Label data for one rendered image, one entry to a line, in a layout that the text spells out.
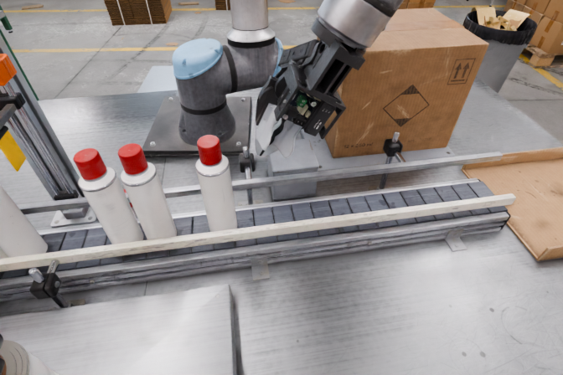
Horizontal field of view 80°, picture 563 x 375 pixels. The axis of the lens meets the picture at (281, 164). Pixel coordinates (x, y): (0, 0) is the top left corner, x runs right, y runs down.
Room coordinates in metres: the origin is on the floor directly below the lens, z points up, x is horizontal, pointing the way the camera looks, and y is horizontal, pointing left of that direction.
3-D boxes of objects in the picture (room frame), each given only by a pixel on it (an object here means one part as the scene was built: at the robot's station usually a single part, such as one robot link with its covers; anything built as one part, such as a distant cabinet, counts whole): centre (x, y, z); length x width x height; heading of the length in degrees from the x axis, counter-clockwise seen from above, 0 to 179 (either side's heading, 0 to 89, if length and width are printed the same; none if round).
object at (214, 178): (0.39, 0.11, 0.98); 0.05 x 0.05 x 0.20
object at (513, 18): (2.41, -1.55, 0.50); 0.42 x 0.41 x 0.28; 92
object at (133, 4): (4.35, 1.72, 0.16); 0.65 x 0.54 x 0.32; 97
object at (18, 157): (0.36, 0.37, 1.09); 0.03 x 0.01 x 0.06; 9
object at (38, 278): (0.26, 0.36, 0.89); 0.03 x 0.03 x 0.12; 9
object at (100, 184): (0.36, 0.27, 0.98); 0.05 x 0.05 x 0.20
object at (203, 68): (0.75, 0.19, 1.02); 0.13 x 0.12 x 0.14; 115
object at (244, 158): (0.47, 0.06, 0.91); 0.07 x 0.03 x 0.16; 9
